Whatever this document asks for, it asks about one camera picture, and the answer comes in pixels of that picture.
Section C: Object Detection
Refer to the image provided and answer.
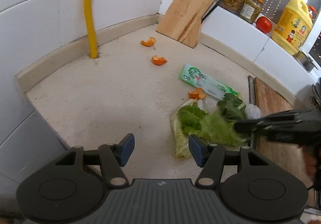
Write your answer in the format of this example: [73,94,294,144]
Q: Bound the steel cup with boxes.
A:
[295,49,316,72]

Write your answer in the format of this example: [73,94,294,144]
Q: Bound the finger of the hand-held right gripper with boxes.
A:
[234,110,301,135]
[251,123,301,141]

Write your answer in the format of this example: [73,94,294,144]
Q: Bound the wire dish rack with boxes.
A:
[311,77,321,109]

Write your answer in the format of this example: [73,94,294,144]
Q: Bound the yellow pipe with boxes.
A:
[83,0,98,59]

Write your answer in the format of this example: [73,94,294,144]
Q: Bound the slim black handle knife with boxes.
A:
[201,0,222,24]

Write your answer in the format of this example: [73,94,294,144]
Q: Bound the wooden knife block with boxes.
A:
[155,0,216,48]

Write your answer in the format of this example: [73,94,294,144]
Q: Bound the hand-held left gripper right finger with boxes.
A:
[189,134,270,187]

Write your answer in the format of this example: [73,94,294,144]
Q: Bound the glass jar green pickles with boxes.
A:
[239,0,264,24]

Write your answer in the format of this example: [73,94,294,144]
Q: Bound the napa cabbage leaf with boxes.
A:
[171,105,249,159]

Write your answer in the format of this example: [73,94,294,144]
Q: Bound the clear plastic wrap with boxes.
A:
[198,98,218,114]

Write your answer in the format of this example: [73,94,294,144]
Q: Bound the red tomato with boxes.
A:
[256,16,273,34]

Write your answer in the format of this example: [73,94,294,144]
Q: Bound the yellow detergent bottle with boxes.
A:
[272,0,314,56]

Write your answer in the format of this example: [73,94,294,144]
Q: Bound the white plastic piece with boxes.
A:
[244,103,261,120]

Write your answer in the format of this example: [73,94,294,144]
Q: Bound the green white packet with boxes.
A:
[179,64,238,97]

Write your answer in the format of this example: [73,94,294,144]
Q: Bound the orange peel piece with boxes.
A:
[151,55,168,66]
[140,37,156,47]
[188,88,207,100]

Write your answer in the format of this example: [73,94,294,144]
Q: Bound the person's right hand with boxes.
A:
[302,147,317,179]

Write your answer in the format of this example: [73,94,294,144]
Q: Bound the orange pump bottle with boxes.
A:
[308,5,318,21]

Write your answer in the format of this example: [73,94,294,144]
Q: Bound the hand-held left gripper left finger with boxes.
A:
[54,133,135,187]

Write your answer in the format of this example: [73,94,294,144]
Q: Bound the wooden cutting board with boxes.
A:
[253,77,314,189]

